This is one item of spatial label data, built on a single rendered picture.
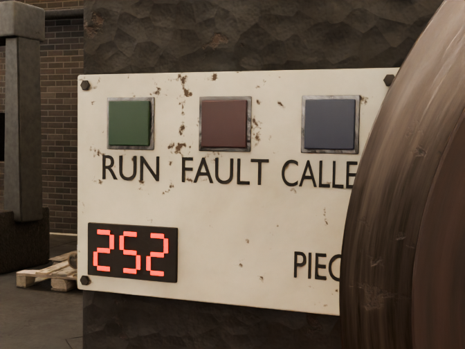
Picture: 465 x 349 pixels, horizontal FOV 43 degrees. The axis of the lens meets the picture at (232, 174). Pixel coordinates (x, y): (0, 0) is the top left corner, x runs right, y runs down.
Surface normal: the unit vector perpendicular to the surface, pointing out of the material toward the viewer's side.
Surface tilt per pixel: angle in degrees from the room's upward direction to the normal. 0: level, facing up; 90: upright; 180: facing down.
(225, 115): 90
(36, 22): 90
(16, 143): 90
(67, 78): 90
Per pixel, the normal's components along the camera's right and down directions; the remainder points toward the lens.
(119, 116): -0.30, 0.04
